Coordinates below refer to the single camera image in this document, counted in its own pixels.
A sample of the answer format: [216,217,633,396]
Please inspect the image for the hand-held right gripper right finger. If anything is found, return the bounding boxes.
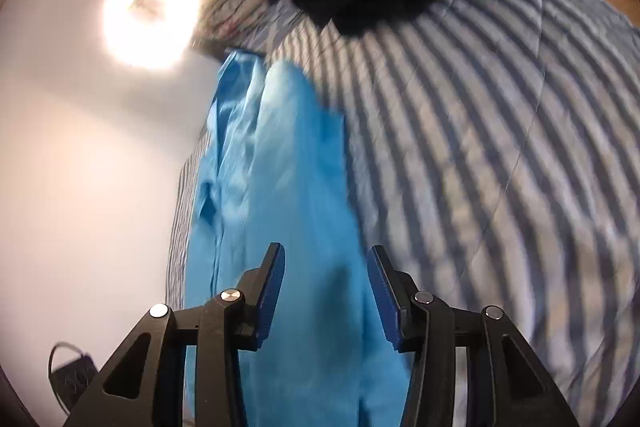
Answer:
[366,245,581,427]

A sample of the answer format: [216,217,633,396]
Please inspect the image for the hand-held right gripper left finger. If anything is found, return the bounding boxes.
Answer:
[65,242,286,427]

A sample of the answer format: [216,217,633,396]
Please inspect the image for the blue jacket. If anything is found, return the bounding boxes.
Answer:
[182,49,416,427]

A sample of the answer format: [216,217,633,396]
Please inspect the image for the striped blanket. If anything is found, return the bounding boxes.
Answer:
[165,0,640,427]

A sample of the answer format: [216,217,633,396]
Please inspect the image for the ring light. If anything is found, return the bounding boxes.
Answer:
[102,0,201,68]

